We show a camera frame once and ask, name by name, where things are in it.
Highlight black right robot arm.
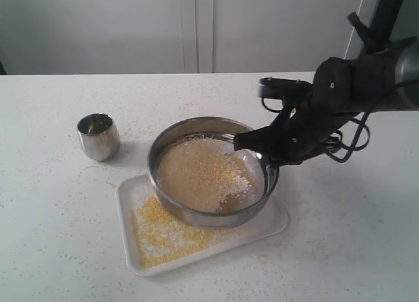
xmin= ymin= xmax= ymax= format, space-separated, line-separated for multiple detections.
xmin=233 ymin=0 xmax=418 ymax=166

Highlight yellow grain pile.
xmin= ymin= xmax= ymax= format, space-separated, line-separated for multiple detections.
xmin=130 ymin=134 xmax=259 ymax=269

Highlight white cabinet doors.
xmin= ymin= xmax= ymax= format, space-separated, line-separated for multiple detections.
xmin=1 ymin=0 xmax=378 ymax=75

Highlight round steel mesh sieve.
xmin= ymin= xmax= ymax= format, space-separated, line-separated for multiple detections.
xmin=147 ymin=117 xmax=279 ymax=229

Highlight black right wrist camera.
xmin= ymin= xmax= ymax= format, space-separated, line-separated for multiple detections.
xmin=259 ymin=77 xmax=312 ymax=100

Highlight white plastic tray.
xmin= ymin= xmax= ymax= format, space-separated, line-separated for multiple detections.
xmin=116 ymin=174 xmax=289 ymax=276

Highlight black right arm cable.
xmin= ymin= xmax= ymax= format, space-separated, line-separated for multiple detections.
xmin=260 ymin=79 xmax=419 ymax=163

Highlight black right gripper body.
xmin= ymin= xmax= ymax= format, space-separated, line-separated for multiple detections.
xmin=270 ymin=82 xmax=354 ymax=166

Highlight stainless steel cup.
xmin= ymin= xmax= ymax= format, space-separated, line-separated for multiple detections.
xmin=77 ymin=113 xmax=121 ymax=162

